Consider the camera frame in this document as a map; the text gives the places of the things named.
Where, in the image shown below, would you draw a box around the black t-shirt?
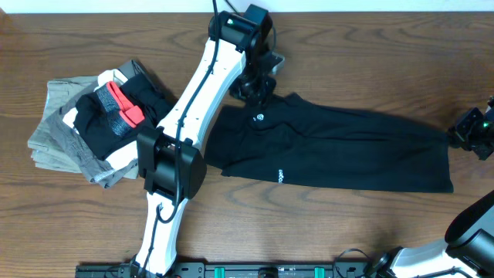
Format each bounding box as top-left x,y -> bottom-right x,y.
205,93 -> 454,193

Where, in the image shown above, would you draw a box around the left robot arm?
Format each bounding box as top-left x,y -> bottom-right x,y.
129,5 -> 284,277

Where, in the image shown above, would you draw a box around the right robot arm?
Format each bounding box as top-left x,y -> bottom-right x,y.
363,98 -> 493,278

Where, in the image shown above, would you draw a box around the red grey folded garment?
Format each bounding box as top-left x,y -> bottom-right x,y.
96,81 -> 145,137

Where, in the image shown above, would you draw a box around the black folded garment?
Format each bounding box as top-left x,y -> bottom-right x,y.
73,73 -> 174,161

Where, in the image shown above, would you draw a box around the grey folded shorts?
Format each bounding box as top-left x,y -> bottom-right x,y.
45,59 -> 174,189

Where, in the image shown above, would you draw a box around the beige folded trousers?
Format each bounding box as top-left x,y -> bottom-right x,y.
27,76 -> 100,174

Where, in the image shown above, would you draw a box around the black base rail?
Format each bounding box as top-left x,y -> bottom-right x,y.
75,262 -> 367,278

